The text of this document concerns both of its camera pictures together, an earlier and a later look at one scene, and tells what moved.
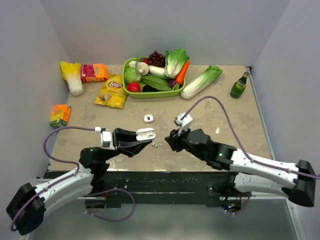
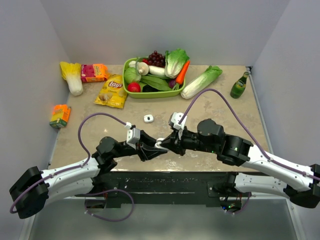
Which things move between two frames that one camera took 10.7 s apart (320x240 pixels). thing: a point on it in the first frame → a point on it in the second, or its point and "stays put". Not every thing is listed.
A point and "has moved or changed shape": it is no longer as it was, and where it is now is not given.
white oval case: (145, 134) has moved or changed shape
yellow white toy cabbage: (71, 72) stays put
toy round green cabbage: (131, 75) stays put
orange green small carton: (60, 115) stays put
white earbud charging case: (148, 118) stays put
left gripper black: (125, 142) → (147, 154)
